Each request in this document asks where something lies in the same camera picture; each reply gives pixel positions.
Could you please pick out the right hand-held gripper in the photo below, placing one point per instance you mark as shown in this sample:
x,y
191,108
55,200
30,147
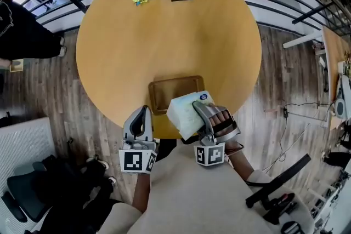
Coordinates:
x,y
211,154

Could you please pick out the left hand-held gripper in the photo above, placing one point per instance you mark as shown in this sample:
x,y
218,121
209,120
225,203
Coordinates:
x,y
133,160

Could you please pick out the white tissue pack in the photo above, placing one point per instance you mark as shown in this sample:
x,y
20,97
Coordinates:
x,y
183,112

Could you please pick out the wooden tissue box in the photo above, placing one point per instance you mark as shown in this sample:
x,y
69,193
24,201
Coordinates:
x,y
161,90

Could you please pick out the person's left forearm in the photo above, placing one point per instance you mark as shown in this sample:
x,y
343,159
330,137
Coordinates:
x,y
141,191

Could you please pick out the person's right forearm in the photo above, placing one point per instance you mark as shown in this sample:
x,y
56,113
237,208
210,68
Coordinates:
x,y
241,164

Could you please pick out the small wooden box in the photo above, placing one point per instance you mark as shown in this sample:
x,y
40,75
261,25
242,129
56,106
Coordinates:
x,y
17,65

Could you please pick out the person's right hand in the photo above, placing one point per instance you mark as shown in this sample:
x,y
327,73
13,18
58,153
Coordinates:
x,y
220,117

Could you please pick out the person's beige clothing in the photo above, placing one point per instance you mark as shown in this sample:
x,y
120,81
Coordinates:
x,y
197,197

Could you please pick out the black power adapter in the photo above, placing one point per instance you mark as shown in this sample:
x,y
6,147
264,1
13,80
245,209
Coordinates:
x,y
286,113

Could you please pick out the round wooden table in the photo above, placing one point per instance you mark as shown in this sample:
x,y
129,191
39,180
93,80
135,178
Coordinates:
x,y
164,44

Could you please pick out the black monitor on stand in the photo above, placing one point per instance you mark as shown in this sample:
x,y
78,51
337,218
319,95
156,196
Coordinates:
x,y
279,175

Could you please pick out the black red handheld device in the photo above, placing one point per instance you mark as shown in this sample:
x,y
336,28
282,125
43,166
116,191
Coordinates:
x,y
282,205

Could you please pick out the white ribbed panel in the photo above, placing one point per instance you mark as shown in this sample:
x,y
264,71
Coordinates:
x,y
24,142

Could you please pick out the black office chair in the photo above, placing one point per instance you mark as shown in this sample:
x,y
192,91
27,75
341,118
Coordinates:
x,y
24,194

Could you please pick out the white rounded device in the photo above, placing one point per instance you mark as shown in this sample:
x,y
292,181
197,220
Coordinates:
x,y
342,101

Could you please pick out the white-legged wooden desk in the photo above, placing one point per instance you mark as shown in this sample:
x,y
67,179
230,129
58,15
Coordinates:
x,y
333,49

